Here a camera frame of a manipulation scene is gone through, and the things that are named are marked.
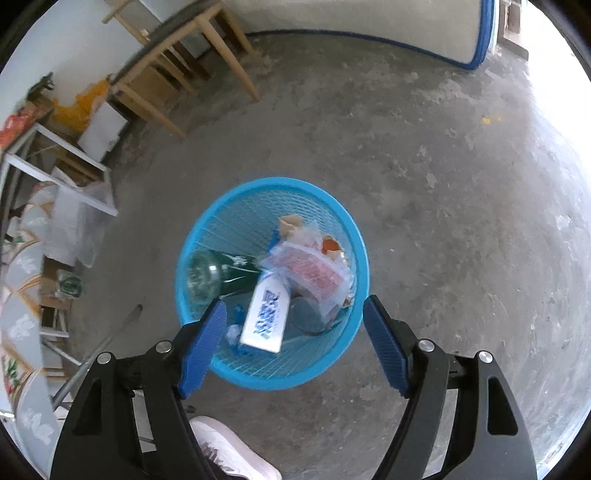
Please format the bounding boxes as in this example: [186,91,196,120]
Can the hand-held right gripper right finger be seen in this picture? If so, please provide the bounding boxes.
[362,295,539,480]

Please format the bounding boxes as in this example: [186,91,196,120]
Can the white side table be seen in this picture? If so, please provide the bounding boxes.
[0,124,118,217]

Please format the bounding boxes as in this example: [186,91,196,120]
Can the yellow orange plastic bag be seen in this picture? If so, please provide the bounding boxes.
[53,80,114,132]

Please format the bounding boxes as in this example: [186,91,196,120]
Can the blue toothpaste box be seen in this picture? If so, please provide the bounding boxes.
[239,270,291,354]

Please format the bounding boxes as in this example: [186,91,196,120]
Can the clear plastic sheet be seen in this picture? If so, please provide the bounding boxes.
[44,182,114,268]

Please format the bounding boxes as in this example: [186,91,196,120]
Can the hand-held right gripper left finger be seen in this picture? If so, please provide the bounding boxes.
[50,299,228,480]

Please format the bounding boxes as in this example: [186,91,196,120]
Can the green printed package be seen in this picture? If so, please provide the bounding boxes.
[58,272,84,298]

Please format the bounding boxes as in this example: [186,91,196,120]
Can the white foam sheets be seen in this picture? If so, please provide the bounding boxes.
[78,104,127,160]

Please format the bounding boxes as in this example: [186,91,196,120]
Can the pink clear plastic bag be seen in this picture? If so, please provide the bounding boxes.
[261,231,356,324]

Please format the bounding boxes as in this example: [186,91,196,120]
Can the green plastic bottle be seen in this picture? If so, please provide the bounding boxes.
[186,249,262,305]

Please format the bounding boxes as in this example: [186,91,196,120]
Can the white shoe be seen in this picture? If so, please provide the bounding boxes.
[189,415,282,480]

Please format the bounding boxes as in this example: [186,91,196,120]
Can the white mattress blue edge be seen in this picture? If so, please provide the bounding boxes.
[226,0,497,70]

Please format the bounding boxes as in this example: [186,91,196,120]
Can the grey metal pole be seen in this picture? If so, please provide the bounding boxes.
[51,305,144,409]

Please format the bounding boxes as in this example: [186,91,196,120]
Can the blue mesh waste basket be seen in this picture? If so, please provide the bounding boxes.
[175,175,371,392]

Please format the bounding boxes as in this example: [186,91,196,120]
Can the orange snack bag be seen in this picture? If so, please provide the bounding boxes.
[0,104,51,148]

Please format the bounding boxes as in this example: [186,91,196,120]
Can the wooden chair dark seat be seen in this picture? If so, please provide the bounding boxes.
[102,0,262,140]

